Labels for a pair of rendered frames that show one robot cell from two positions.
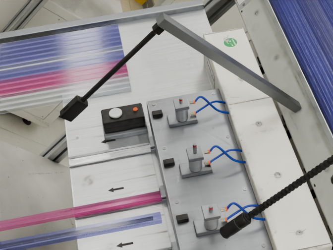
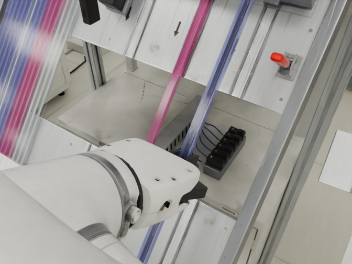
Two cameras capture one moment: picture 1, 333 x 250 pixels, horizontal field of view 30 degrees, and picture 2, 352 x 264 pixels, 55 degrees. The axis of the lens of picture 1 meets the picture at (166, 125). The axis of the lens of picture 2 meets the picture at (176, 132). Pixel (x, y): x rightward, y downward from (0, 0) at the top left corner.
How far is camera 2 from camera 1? 0.50 m
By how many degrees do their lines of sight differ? 20
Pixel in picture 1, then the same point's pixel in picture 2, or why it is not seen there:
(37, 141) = (78, 94)
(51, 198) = (128, 99)
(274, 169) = not seen: outside the picture
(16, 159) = (89, 107)
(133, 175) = (174, 8)
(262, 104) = not seen: outside the picture
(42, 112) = (61, 80)
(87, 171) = (146, 45)
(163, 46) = not seen: outside the picture
